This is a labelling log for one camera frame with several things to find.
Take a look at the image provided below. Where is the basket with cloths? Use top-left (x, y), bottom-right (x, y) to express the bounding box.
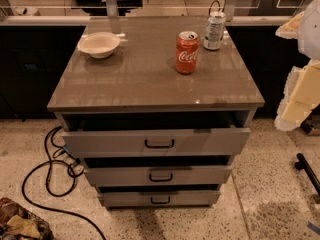
top-left (0, 197), bottom-right (55, 240)

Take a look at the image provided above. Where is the grey drawer cabinet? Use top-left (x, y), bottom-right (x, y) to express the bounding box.
top-left (48, 16), bottom-right (264, 195)

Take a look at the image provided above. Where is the black bar stand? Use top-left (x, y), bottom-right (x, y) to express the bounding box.
top-left (294, 153), bottom-right (320, 195)

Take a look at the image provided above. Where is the white paper bowl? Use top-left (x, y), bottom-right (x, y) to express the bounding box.
top-left (77, 32), bottom-right (121, 59)

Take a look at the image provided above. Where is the bottom grey drawer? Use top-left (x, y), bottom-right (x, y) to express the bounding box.
top-left (98, 190), bottom-right (220, 208)

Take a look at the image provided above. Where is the black cable behind cabinet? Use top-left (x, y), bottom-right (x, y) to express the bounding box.
top-left (208, 0), bottom-right (222, 16)

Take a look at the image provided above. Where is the middle grey drawer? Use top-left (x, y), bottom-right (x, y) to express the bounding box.
top-left (85, 165), bottom-right (232, 187)

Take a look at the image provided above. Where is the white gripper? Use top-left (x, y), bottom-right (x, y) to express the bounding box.
top-left (274, 0), bottom-right (320, 131)

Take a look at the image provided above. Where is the top grey drawer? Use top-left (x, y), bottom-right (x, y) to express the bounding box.
top-left (63, 127), bottom-right (250, 158)

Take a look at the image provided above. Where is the silver green 7up can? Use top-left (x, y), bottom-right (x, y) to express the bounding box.
top-left (203, 11), bottom-right (226, 50)

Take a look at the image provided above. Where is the grey drawer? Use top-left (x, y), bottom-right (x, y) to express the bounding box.
top-left (98, 190), bottom-right (220, 208)
top-left (85, 165), bottom-right (232, 187)
top-left (63, 127), bottom-right (250, 158)

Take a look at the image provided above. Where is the red Coca-Cola can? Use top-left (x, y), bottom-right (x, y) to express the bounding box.
top-left (176, 31), bottom-right (199, 74)

